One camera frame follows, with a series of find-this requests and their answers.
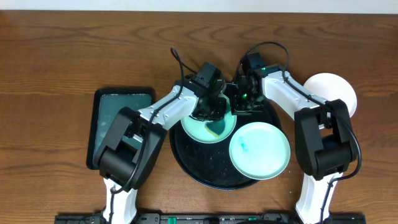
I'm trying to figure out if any green scouring sponge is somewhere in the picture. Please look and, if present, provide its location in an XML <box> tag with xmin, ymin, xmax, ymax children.
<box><xmin>205</xmin><ymin>119</ymin><xmax>226</xmax><ymax>138</ymax></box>

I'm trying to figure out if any mint plate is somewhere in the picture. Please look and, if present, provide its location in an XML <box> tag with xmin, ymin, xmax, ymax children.
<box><xmin>229</xmin><ymin>122</ymin><xmax>290</xmax><ymax>180</ymax></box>
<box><xmin>181</xmin><ymin>95</ymin><xmax>237</xmax><ymax>144</ymax></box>

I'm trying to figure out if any white plate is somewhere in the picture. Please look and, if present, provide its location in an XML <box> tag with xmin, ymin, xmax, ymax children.
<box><xmin>304</xmin><ymin>73</ymin><xmax>358</xmax><ymax>118</ymax></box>

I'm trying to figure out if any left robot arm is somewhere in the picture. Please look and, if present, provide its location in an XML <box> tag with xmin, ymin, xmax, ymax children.
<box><xmin>93</xmin><ymin>78</ymin><xmax>226</xmax><ymax>223</ymax></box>

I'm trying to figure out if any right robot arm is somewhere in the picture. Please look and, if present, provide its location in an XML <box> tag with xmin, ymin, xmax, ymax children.
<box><xmin>233</xmin><ymin>65</ymin><xmax>366</xmax><ymax>223</ymax></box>

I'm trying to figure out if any black round tray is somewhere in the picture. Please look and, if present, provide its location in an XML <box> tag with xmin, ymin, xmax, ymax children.
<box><xmin>170</xmin><ymin>100</ymin><xmax>281</xmax><ymax>190</ymax></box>

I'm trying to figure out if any black rectangular water tray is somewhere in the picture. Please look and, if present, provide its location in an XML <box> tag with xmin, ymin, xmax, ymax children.
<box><xmin>86</xmin><ymin>86</ymin><xmax>155</xmax><ymax>170</ymax></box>

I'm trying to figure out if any left black cable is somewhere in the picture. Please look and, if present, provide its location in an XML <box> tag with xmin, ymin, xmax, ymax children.
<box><xmin>107</xmin><ymin>47</ymin><xmax>200</xmax><ymax>224</ymax></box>

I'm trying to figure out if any black cable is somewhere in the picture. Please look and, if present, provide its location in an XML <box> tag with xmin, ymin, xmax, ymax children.
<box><xmin>107</xmin><ymin>47</ymin><xmax>200</xmax><ymax>224</ymax></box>
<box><xmin>234</xmin><ymin>41</ymin><xmax>363</xmax><ymax>224</ymax></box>

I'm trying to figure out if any right black cable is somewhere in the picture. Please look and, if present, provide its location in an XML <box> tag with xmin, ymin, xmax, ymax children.
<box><xmin>234</xmin><ymin>41</ymin><xmax>363</xmax><ymax>224</ymax></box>

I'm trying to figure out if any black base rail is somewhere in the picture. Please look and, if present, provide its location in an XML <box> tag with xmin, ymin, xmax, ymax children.
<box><xmin>54</xmin><ymin>212</ymin><xmax>367</xmax><ymax>224</ymax></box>

